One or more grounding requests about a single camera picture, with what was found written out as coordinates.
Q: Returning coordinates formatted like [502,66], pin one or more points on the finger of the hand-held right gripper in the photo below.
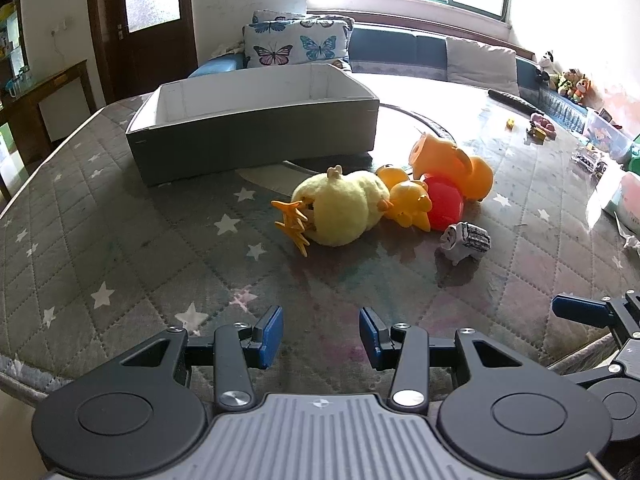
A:
[580,307]

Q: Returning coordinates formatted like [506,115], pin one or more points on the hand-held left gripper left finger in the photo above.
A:
[272,336]

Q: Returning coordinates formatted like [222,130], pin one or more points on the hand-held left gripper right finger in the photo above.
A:
[370,337]

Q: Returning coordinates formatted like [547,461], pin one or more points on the yellow plush chick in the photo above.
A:
[340,210]

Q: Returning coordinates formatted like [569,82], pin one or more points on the yellow rubber duck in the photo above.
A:
[407,202]

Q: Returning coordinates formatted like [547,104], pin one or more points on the orange and red pig toy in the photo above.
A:
[445,160]

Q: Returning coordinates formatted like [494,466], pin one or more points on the grey cardboard box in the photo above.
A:
[250,135]

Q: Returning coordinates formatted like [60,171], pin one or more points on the crumpled white paper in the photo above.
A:
[632,242]

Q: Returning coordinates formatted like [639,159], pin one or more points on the tissue packet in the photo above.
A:
[622,195]

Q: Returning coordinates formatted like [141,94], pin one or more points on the small grey striped toy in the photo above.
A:
[465,242]

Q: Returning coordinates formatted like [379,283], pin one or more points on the grey quilted star table cover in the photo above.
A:
[150,240]

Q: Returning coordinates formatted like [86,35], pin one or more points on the clear plastic storage box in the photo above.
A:
[607,135]

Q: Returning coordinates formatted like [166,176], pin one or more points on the yellow toy car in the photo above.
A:
[537,133]

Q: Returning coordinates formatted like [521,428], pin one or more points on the pink paw toy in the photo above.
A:
[544,122]

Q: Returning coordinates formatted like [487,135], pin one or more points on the black remote control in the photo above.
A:
[515,102]

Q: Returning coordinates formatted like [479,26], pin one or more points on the orange plush toy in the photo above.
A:
[581,91]

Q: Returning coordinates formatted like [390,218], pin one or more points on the brown plush toy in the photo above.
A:
[568,82]

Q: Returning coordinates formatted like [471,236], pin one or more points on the white sofa cushion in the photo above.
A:
[480,62]

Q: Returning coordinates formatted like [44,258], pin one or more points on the blue sofa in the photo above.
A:
[390,45]

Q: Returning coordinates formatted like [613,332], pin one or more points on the butterfly print pillow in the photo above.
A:
[295,42]

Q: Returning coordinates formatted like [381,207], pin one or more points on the brown wooden door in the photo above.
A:
[150,60]

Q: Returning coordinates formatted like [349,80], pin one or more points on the wooden side table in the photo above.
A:
[30,100]

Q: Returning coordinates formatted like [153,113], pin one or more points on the wall shelf with boxes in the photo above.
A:
[10,30]

